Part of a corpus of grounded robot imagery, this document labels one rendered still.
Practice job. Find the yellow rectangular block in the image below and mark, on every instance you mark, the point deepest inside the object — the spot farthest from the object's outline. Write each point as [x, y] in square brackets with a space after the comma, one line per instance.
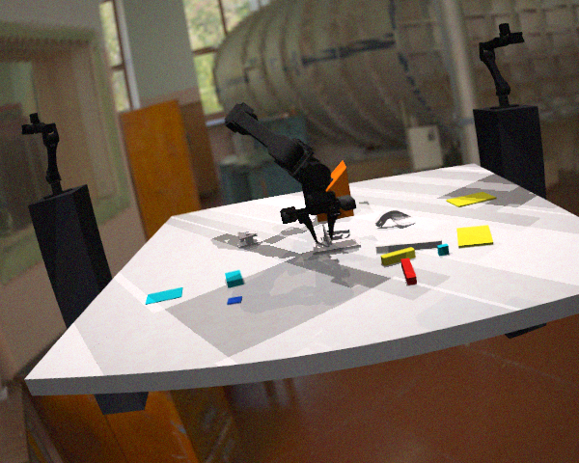
[394, 257]

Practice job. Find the red rectangular bar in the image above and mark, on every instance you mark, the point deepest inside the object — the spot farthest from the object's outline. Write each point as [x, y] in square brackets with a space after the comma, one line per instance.
[408, 270]

